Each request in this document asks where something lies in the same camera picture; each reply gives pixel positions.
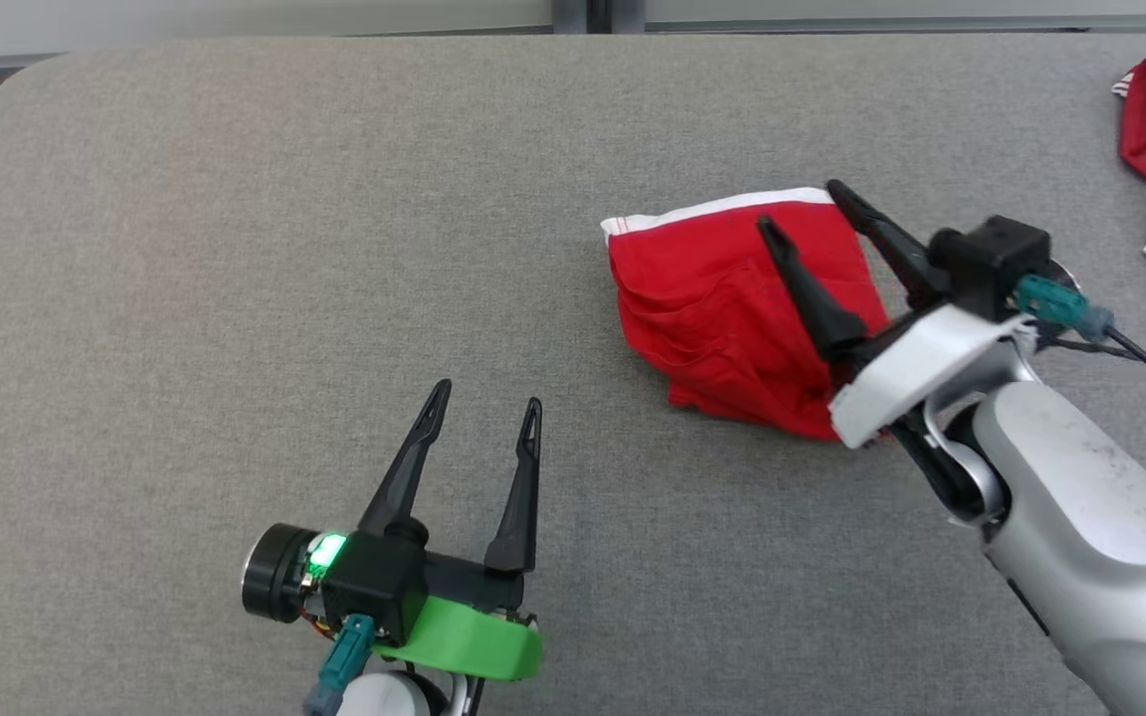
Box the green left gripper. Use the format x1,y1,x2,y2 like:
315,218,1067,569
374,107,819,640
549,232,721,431
358,379,544,683

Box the teal right camera cable connector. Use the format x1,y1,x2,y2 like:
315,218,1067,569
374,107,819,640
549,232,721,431
1013,274,1117,341

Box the teal camera cable connector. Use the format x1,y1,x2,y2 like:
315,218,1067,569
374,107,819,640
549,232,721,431
302,613,377,716
1013,274,1117,341

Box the teal left camera cable connector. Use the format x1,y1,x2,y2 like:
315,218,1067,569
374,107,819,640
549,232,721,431
302,613,377,716

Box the red white basketball shorts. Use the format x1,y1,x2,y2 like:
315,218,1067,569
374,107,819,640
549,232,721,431
600,186,898,445

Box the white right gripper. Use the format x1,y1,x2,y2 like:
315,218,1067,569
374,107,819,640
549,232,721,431
756,179,1034,450

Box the grey double partition post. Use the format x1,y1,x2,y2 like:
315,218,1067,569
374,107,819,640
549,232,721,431
550,0,647,37

